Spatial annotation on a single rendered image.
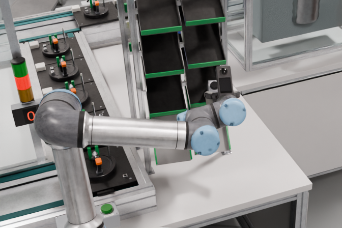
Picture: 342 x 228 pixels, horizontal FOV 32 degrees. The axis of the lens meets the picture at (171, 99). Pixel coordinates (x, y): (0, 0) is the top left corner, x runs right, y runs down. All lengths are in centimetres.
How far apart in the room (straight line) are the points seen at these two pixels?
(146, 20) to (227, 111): 47
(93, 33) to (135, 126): 177
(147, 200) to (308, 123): 127
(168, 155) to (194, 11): 55
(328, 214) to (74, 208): 196
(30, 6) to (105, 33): 263
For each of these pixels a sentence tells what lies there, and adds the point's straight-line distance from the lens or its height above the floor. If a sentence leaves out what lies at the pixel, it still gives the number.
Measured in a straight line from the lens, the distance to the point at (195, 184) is 229.
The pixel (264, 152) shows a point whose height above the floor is 86.
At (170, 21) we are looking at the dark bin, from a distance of 195.
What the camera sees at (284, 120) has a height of 59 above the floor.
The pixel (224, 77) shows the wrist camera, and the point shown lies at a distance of 185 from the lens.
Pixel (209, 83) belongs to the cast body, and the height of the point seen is 127.
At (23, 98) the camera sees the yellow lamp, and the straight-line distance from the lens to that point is 213.
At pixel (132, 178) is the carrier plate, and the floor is 97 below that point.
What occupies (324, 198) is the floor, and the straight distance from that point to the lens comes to 353.
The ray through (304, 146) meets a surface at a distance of 325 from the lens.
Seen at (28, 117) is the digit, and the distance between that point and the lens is 217.
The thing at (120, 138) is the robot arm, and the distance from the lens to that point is 154.
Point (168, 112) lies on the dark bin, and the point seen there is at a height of 121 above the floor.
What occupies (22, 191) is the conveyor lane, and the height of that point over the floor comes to 92.
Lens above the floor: 238
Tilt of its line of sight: 33 degrees down
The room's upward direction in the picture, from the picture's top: 4 degrees counter-clockwise
